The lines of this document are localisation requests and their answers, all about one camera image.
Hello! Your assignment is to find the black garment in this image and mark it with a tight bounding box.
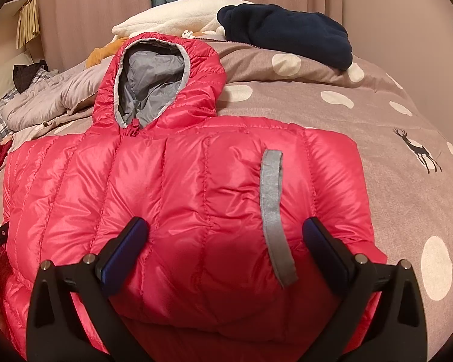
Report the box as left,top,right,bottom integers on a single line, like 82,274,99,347
13,59,48,94

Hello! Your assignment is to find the pink-red hooded down jacket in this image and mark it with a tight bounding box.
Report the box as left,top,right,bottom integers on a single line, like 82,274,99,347
0,32,387,362

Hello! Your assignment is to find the grey quilt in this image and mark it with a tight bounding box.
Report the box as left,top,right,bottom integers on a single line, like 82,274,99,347
2,58,116,131

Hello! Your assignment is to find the white goose plush toy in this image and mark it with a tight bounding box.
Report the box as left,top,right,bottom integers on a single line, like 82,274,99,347
87,0,255,66

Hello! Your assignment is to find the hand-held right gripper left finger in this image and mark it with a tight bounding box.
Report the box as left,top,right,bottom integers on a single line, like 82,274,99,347
26,217,155,362

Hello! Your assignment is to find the navy fleece garment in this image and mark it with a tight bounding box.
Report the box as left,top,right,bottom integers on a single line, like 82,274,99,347
216,3,353,70

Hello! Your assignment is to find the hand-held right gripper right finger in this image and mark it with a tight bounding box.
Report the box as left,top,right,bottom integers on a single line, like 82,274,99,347
298,217,428,362

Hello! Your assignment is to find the beige hanging fringe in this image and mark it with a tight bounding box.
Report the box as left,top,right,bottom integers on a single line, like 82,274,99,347
17,0,42,49

